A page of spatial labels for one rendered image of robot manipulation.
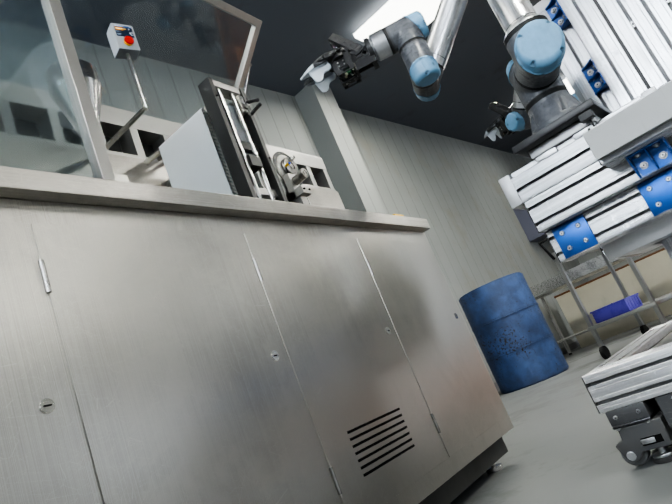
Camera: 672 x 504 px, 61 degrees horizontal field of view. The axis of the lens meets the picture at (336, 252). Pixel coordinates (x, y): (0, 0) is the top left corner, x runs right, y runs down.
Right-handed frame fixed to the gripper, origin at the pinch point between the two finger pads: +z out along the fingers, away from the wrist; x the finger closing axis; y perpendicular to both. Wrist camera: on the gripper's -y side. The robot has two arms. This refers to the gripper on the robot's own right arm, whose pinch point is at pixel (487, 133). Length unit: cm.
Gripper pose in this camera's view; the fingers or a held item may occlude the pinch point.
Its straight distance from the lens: 269.9
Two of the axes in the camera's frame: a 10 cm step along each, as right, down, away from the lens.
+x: 8.0, -3.4, 4.9
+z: -3.5, 3.9, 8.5
